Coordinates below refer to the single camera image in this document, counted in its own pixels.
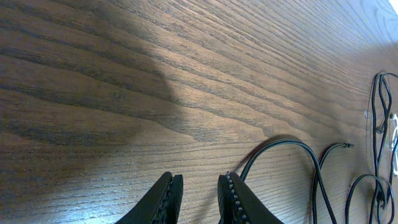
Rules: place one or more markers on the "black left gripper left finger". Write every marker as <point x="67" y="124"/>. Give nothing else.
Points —
<point x="160" y="205"/>

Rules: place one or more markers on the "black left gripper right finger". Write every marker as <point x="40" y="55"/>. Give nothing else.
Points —
<point x="239" y="205"/>

